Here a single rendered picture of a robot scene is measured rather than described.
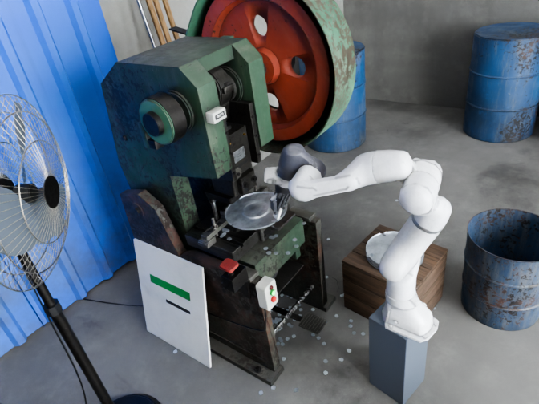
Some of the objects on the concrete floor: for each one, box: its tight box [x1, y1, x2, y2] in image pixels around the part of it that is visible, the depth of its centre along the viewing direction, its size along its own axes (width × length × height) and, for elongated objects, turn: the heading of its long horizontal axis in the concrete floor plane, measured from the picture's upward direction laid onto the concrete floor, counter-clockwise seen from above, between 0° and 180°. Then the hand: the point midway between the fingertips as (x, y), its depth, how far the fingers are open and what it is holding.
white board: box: [133, 238, 212, 368], centre depth 226 cm, size 14×50×59 cm, turn 66°
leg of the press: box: [120, 189, 284, 386], centre depth 215 cm, size 92×12×90 cm, turn 66°
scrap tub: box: [461, 208, 539, 331], centre depth 222 cm, size 42×42×48 cm
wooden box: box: [342, 224, 448, 320], centre depth 236 cm, size 40×38×35 cm
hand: (277, 212), depth 185 cm, fingers closed
